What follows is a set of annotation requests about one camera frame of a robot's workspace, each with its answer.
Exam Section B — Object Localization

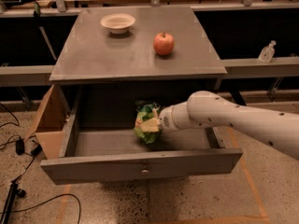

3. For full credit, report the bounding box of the white paper bowl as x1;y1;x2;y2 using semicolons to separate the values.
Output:
100;13;135;35

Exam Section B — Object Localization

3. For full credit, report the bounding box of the round metal drawer knob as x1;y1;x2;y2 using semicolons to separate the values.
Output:
141;169;149;175

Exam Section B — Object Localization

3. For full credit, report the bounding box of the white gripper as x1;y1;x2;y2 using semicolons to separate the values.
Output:
140;106;175;133

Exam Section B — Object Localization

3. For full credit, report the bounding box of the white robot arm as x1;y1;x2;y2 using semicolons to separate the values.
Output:
135;91;299;160

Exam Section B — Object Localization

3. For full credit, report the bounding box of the grey wooden cabinet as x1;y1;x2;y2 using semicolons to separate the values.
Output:
50;7;226;103

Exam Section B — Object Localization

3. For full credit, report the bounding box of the brown cardboard box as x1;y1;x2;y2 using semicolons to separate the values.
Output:
24;85;70;160

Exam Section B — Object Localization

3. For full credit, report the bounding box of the clear sanitizer bottle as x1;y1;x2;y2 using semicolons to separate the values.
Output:
259;40;277;63

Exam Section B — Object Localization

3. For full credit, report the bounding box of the red apple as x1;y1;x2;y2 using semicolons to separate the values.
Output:
153;32;175;56

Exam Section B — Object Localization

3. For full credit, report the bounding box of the black floor cable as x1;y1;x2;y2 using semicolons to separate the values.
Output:
0;193;82;224

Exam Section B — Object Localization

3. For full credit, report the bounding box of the grey open top drawer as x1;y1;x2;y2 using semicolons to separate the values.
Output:
41;87;242;185

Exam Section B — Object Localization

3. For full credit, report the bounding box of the green rice chip bag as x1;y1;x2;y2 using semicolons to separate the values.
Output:
134;101;162;144

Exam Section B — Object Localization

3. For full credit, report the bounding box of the black tripod leg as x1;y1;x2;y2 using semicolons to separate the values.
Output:
0;182;26;224

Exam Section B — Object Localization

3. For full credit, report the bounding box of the black power adapter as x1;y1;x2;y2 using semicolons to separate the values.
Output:
15;138;24;155

